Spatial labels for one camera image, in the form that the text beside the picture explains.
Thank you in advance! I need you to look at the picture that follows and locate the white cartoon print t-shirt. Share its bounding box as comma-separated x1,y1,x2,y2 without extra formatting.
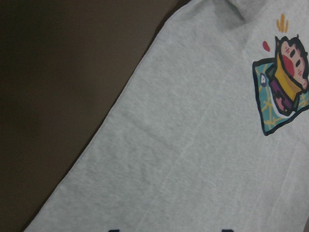
27,0,309,232

